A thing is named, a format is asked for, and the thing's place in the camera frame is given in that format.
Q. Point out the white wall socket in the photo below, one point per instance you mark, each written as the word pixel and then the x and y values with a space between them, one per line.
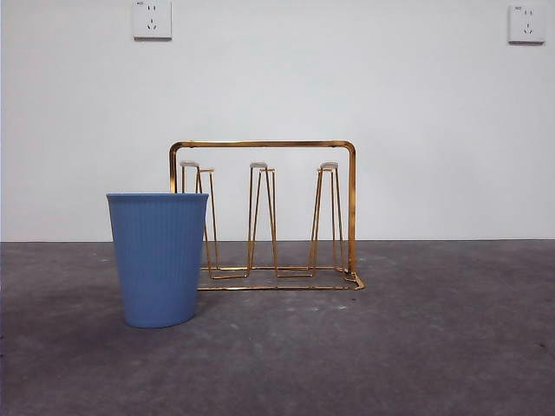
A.
pixel 152 21
pixel 526 26

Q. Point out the blue ribbed plastic cup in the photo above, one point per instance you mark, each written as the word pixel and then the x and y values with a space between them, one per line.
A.
pixel 158 260

